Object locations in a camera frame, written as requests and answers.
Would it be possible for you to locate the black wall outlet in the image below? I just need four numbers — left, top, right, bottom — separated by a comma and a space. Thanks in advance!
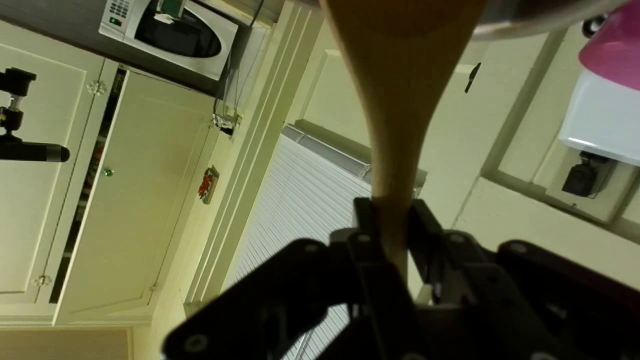
561, 149, 618, 197

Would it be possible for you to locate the wooden spatula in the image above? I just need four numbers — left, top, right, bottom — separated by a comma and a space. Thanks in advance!
319, 0, 488, 275

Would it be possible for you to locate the cream upper wall cabinet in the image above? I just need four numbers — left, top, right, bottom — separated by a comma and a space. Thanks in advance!
0, 18, 227, 328

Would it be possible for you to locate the red wall sign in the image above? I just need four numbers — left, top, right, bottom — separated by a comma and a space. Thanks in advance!
199, 166, 221, 205

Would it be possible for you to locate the black stove grate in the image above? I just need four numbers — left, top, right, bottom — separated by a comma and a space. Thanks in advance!
581, 12, 608, 40

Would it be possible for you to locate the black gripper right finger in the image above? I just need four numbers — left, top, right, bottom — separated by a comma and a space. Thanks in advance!
406, 197, 640, 360

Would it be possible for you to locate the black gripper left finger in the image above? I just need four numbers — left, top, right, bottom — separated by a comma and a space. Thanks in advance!
162, 195, 416, 360

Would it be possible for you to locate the white window blind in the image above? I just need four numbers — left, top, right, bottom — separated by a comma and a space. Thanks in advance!
227, 127, 429, 360

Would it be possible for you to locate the pink plastic bowl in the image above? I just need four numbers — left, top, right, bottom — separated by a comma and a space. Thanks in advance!
579, 0, 640, 91

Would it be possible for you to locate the white microwave oven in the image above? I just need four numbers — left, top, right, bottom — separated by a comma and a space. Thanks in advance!
98, 0, 240, 81

